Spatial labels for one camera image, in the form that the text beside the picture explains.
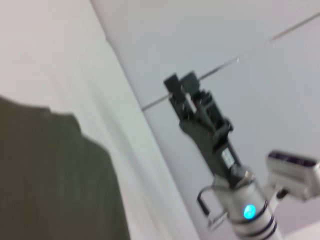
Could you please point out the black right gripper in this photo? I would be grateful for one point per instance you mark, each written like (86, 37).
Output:
(215, 140)

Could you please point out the dark green FREE t-shirt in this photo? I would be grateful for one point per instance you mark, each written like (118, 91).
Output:
(50, 175)

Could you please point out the silver right wrist metal post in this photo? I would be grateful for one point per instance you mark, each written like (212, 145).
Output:
(247, 175)

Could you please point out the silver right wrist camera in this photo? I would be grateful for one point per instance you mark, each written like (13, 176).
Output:
(295, 172)

